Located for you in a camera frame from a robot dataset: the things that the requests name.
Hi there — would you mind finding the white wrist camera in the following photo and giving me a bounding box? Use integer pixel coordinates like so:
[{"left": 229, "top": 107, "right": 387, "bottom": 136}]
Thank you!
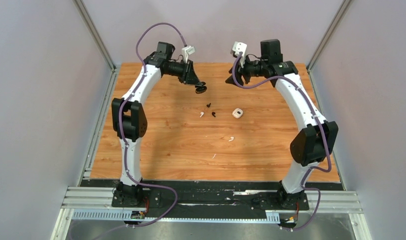
[
  {"left": 230, "top": 41, "right": 248, "bottom": 68},
  {"left": 181, "top": 45, "right": 196, "bottom": 63}
]

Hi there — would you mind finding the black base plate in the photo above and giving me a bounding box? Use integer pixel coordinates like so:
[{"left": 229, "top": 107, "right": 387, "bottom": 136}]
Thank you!
[{"left": 79, "top": 179, "right": 343, "bottom": 220}]

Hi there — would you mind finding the aluminium frame rail front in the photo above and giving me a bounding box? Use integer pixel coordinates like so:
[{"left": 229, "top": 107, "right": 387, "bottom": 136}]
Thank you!
[{"left": 61, "top": 187, "right": 363, "bottom": 214}]

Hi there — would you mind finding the left aluminium corner post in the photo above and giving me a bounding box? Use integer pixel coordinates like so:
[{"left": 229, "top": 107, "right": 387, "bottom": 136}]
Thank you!
[{"left": 73, "top": 0, "right": 117, "bottom": 72}]

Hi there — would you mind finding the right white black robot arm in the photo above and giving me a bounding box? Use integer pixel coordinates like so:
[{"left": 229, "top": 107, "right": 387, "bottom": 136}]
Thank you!
[{"left": 226, "top": 39, "right": 339, "bottom": 209}]

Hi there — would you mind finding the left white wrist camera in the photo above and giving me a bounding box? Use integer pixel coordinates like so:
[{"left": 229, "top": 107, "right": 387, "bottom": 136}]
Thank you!
[{"left": 181, "top": 45, "right": 196, "bottom": 63}]

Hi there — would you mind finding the white earbud charging case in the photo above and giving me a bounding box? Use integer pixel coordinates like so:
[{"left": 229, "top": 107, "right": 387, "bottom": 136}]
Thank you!
[{"left": 232, "top": 108, "right": 244, "bottom": 119}]

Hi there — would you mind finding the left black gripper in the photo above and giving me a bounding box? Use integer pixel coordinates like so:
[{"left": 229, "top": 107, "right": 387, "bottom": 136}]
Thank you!
[{"left": 164, "top": 59, "right": 202, "bottom": 87}]

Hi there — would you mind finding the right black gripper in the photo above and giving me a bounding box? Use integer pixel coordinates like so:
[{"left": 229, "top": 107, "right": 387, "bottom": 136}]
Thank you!
[{"left": 226, "top": 53, "right": 268, "bottom": 88}]

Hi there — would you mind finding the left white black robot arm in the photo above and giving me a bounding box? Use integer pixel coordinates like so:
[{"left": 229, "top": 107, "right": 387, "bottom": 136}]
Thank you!
[{"left": 111, "top": 41, "right": 207, "bottom": 207}]

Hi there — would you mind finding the right aluminium corner post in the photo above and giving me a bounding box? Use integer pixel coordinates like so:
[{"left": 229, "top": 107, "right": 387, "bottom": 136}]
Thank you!
[{"left": 306, "top": 0, "right": 353, "bottom": 73}]

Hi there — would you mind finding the black earbud charging case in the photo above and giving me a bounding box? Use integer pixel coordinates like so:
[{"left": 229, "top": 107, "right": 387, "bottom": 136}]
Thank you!
[{"left": 195, "top": 85, "right": 208, "bottom": 94}]

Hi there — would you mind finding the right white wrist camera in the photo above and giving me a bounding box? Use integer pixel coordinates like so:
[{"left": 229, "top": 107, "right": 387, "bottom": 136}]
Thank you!
[{"left": 230, "top": 41, "right": 248, "bottom": 68}]

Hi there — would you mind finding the aluminium corner post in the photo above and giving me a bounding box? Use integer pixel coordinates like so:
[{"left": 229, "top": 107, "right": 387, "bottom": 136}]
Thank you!
[
  {"left": 73, "top": 0, "right": 117, "bottom": 72},
  {"left": 306, "top": 0, "right": 353, "bottom": 73}
]

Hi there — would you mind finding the slotted cable duct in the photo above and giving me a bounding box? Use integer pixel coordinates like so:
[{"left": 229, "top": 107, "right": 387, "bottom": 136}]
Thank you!
[{"left": 72, "top": 209, "right": 281, "bottom": 223}]

